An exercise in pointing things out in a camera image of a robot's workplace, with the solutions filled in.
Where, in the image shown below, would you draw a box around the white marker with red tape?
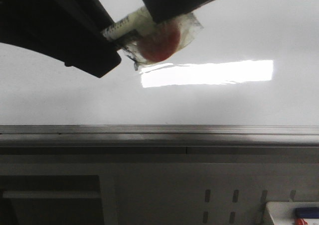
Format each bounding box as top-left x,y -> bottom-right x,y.
101,6 -> 203,70

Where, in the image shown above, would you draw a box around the white plastic marker tray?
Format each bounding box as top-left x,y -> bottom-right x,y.
263,202 -> 319,225

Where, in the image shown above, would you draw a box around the white whiteboard with aluminium frame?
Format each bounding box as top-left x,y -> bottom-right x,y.
0,0 -> 319,144

